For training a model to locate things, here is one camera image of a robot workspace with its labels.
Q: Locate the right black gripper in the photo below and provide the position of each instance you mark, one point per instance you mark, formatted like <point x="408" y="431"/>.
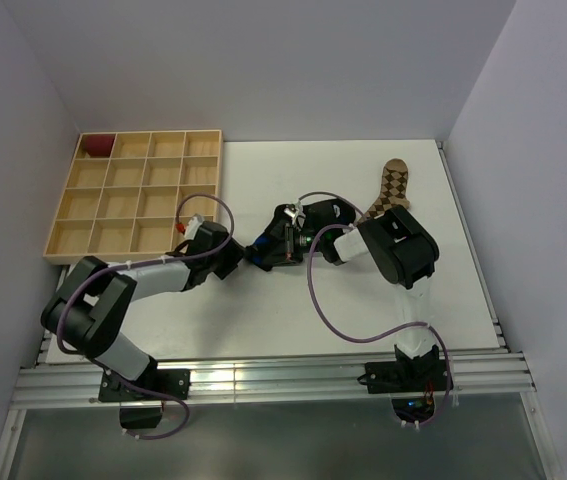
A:
<point x="290" y="250"/>

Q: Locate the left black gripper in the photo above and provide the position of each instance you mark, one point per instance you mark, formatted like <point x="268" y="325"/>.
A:
<point x="234" y="253"/>

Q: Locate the black sock with blue marks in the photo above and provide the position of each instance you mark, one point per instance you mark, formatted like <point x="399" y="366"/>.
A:
<point x="263" y="251"/>

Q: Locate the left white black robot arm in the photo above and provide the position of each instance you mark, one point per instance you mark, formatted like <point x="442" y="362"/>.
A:
<point x="88" y="310"/>

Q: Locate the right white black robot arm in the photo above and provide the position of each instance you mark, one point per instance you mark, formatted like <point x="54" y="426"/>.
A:
<point x="403" y="252"/>

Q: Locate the wooden compartment tray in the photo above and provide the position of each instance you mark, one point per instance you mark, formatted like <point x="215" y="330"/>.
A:
<point x="125" y="206"/>

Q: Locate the brown argyle sock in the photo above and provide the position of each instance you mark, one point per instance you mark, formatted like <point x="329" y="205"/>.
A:
<point x="393" y="189"/>

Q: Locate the red rolled sock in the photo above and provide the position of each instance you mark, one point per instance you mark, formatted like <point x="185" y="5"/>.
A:
<point x="98" y="145"/>

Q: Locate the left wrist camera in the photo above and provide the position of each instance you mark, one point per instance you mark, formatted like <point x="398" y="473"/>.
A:
<point x="188" y="228"/>

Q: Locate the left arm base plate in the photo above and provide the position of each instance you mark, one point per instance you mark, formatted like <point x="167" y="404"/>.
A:
<point x="142" y="403"/>

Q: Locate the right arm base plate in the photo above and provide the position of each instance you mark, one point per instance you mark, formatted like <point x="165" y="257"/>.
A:
<point x="405" y="376"/>

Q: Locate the aluminium rail frame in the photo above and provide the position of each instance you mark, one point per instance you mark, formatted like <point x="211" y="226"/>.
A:
<point x="274" y="393"/>

